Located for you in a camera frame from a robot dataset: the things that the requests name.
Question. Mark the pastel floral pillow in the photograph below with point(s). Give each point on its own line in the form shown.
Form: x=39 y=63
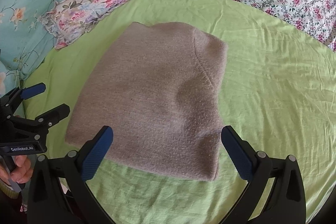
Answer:
x=70 y=19

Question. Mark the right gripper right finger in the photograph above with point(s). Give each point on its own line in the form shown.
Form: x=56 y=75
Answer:
x=286 y=201

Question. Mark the person's left hand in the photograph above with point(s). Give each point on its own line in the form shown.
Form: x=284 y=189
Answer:
x=22 y=173

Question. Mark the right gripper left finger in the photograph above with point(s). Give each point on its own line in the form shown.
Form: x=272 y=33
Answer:
x=59 y=192

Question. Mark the beige knit sweater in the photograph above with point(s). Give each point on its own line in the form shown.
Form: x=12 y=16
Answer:
x=157 y=87

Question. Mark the green bed sheet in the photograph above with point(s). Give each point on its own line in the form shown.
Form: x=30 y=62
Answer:
x=278 y=94

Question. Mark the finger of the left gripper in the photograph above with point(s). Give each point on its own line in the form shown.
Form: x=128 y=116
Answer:
x=20 y=94
x=53 y=116

